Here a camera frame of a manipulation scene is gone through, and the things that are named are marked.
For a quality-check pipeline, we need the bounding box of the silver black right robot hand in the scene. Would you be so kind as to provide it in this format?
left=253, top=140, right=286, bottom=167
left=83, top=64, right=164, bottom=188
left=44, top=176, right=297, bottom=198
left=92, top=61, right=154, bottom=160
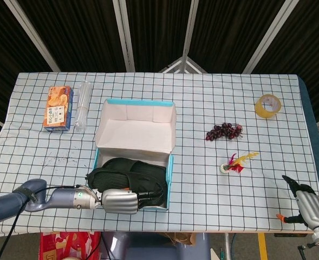
left=276, top=174, right=319, bottom=231

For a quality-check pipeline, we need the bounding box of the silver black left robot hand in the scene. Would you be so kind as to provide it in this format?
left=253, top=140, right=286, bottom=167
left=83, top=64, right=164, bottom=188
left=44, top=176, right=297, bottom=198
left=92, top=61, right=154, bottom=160
left=95, top=187, right=164, bottom=216

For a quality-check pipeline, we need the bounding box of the black rubber slipper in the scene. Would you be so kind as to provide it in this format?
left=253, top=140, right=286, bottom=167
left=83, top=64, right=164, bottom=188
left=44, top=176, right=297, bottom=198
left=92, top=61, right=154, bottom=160
left=101, top=157, right=167, bottom=177
left=85, top=165, right=168, bottom=210

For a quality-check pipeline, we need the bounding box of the red patterned bag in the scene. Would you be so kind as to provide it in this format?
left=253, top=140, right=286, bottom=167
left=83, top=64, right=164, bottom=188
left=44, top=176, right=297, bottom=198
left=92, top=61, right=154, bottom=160
left=40, top=231, right=102, bottom=260

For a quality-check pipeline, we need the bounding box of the light blue cardboard shoe box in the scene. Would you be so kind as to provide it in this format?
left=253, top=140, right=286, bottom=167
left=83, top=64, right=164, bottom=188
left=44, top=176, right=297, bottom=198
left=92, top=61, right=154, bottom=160
left=93, top=97, right=176, bottom=212

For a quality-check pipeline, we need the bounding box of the grid-patterned light blue tablecloth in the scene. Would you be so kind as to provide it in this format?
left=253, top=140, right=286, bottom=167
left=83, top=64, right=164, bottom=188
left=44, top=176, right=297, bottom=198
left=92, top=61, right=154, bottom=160
left=0, top=71, right=319, bottom=239

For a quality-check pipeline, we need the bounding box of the orange blue biscuit box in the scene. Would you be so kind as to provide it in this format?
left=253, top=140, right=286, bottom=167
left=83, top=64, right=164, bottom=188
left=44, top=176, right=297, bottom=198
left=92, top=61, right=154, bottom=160
left=42, top=86, right=75, bottom=133

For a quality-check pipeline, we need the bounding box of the grey blue robot torso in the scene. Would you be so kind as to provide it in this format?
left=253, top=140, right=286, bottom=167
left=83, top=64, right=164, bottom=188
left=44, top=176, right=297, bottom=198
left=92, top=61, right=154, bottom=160
left=102, top=232, right=211, bottom=260

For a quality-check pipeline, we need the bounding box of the brown paper bag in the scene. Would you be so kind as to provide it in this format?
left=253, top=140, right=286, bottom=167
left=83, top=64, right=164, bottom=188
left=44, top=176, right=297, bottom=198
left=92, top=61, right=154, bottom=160
left=163, top=232, right=198, bottom=246

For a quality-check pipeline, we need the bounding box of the metal table leg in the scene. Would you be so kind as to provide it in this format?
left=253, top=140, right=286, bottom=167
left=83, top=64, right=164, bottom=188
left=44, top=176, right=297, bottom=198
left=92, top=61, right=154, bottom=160
left=224, top=233, right=232, bottom=260

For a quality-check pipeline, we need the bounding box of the colourful feather shuttlecock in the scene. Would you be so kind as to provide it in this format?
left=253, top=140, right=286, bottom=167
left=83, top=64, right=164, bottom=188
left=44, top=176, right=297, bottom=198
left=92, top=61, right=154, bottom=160
left=220, top=151, right=259, bottom=176

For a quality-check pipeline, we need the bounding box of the clear plastic straw bundle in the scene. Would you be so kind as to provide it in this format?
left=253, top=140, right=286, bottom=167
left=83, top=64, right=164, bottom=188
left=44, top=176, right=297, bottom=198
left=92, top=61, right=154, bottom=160
left=74, top=80, right=92, bottom=133

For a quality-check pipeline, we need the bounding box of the yellow packing tape roll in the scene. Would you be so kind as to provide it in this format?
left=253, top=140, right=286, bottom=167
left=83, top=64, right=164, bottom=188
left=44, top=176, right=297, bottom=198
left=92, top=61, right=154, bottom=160
left=254, top=94, right=282, bottom=119

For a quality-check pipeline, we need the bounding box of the dark purple grape bunch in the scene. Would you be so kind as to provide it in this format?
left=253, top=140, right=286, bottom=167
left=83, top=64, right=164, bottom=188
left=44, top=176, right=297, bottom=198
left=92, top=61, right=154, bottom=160
left=205, top=122, right=244, bottom=142

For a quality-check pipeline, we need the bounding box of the dark pleated curtain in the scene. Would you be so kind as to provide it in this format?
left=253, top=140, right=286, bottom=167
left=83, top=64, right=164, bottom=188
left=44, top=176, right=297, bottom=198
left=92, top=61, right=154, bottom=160
left=0, top=0, right=319, bottom=131

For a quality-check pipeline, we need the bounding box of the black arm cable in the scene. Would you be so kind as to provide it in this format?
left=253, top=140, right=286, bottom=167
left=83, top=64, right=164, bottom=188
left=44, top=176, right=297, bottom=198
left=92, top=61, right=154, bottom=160
left=1, top=185, right=81, bottom=260

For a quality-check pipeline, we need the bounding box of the white triangular frame foot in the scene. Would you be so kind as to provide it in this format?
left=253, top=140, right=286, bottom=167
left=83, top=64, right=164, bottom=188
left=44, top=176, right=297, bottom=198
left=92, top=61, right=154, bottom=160
left=158, top=56, right=208, bottom=74

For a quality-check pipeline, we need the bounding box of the white metal frame post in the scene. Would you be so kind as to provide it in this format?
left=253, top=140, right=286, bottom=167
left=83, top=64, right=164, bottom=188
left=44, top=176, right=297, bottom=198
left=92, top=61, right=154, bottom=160
left=242, top=0, right=300, bottom=74
left=112, top=0, right=136, bottom=73
left=180, top=0, right=200, bottom=59
left=4, top=0, right=62, bottom=73

